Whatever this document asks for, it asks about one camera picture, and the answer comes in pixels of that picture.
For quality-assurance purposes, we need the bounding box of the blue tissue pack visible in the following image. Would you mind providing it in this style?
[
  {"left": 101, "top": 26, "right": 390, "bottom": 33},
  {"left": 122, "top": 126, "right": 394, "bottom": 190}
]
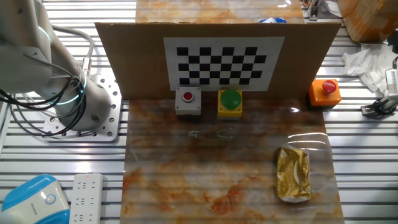
[{"left": 258, "top": 17, "right": 287, "bottom": 24}]

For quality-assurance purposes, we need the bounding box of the small silver ribbed box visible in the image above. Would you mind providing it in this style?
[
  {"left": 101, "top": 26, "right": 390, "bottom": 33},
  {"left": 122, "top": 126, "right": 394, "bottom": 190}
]
[{"left": 384, "top": 57, "right": 398, "bottom": 94}]

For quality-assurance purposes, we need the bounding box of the looped black cable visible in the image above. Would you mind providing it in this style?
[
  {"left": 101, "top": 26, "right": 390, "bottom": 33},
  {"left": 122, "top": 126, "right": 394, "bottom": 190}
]
[{"left": 0, "top": 77, "right": 90, "bottom": 138}]

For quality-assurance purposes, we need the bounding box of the white power strip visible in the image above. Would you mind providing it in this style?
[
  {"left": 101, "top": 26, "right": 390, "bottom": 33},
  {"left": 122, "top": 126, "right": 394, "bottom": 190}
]
[{"left": 68, "top": 172, "right": 104, "bottom": 224}]

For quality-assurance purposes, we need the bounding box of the grey box flat red button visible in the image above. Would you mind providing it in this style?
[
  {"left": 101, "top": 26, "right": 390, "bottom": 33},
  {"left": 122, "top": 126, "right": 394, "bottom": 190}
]
[{"left": 174, "top": 86, "right": 202, "bottom": 116}]

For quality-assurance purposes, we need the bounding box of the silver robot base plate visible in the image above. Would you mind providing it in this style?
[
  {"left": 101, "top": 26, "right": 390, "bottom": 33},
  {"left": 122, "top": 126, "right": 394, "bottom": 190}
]
[{"left": 42, "top": 73, "right": 123, "bottom": 144}]

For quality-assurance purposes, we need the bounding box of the brown cardboard divider board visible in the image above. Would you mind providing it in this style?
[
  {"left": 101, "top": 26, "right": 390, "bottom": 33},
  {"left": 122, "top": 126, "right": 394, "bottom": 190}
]
[{"left": 95, "top": 21, "right": 343, "bottom": 100}]

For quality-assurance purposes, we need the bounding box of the crumpled white tissue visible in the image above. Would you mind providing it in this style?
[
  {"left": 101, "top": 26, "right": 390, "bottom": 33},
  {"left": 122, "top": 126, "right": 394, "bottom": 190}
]
[{"left": 341, "top": 43, "right": 398, "bottom": 93}]

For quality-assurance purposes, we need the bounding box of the metal frame bracket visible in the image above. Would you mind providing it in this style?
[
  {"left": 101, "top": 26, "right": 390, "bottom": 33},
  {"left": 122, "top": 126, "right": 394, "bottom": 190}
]
[{"left": 307, "top": 0, "right": 325, "bottom": 22}]

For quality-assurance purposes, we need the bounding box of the black white checkerboard sheet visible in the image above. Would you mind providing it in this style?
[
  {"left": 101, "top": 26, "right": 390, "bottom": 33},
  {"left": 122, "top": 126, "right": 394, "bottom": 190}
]
[{"left": 163, "top": 36, "right": 285, "bottom": 92}]

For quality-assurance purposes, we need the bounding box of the orange box red mushroom button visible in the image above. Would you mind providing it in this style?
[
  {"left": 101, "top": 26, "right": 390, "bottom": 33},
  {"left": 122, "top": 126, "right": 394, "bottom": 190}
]
[{"left": 308, "top": 79, "right": 343, "bottom": 109}]

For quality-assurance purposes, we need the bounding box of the yellow box green mushroom button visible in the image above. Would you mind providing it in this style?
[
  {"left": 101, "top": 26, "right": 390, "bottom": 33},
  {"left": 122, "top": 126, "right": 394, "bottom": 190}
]
[{"left": 217, "top": 89, "right": 243, "bottom": 121}]

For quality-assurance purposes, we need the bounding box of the blue white plastic device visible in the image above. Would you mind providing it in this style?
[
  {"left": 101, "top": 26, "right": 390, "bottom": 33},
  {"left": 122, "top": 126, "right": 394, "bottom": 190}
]
[{"left": 0, "top": 174, "right": 71, "bottom": 224}]

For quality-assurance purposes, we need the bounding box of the thick grey base cable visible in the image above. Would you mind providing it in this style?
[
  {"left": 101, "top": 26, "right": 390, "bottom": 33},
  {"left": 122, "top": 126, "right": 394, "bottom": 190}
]
[{"left": 51, "top": 24, "right": 95, "bottom": 75}]

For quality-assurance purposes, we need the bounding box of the taped brown cardboard box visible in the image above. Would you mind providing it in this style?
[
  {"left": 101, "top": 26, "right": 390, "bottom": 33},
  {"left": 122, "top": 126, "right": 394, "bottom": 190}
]
[{"left": 337, "top": 0, "right": 398, "bottom": 44}]

